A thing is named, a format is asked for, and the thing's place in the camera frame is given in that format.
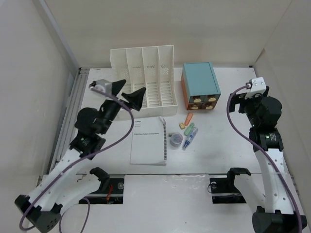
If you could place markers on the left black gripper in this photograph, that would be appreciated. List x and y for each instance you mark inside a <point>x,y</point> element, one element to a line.
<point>135,98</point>

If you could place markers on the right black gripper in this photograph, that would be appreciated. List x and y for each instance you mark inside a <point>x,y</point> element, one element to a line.
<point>235,99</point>

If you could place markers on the teal orange drawer box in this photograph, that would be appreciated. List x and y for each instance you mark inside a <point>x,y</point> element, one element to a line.
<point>200,86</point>

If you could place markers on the white spiral manual booklet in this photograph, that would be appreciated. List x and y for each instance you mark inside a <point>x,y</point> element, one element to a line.
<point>149,142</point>

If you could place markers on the orange highlighter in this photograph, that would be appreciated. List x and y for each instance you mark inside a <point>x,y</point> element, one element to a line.
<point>188,119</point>

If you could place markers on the clear round pin container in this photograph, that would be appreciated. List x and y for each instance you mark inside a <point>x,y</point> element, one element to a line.
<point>175,139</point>

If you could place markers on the clear blue glue bottle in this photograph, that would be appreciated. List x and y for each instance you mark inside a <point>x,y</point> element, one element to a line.
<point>190,138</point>

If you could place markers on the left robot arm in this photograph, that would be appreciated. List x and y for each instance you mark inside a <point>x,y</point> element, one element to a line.
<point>60,190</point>

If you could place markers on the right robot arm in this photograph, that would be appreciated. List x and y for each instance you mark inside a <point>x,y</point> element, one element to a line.
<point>274,210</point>

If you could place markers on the white file organizer rack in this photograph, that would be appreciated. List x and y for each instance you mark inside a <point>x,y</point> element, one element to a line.
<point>152,68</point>

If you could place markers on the green highlighter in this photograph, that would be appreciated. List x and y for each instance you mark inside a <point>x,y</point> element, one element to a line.
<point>189,129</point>

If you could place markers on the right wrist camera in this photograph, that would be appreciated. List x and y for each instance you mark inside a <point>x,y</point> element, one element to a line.
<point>255,86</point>

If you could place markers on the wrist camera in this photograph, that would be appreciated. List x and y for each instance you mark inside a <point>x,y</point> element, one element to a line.
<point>255,86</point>
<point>102,86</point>

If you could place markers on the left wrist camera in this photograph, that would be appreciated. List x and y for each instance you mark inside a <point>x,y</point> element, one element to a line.
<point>102,86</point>

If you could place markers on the aluminium frame rail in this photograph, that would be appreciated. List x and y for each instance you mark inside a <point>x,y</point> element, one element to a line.
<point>74,70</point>

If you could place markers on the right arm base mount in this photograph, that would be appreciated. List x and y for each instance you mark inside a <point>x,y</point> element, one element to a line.
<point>223,190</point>

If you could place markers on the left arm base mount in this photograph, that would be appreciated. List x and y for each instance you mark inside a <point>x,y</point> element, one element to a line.
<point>110,190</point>

